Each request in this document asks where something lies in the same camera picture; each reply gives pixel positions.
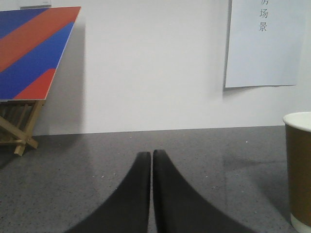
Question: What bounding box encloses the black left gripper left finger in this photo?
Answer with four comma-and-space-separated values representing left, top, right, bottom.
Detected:
67, 152, 151, 233

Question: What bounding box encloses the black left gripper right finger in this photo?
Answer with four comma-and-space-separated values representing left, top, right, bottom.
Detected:
153, 150, 252, 233

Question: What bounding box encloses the brown paper cup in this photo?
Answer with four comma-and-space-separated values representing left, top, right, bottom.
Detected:
283, 112, 311, 233

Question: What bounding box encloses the wooden folding stand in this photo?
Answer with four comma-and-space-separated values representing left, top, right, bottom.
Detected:
0, 100, 46, 156

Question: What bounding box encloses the blue red striped board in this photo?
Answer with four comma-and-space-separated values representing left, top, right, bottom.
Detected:
0, 6, 81, 100

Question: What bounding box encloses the white paper on wall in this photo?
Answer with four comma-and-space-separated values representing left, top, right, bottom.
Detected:
225, 0, 309, 88

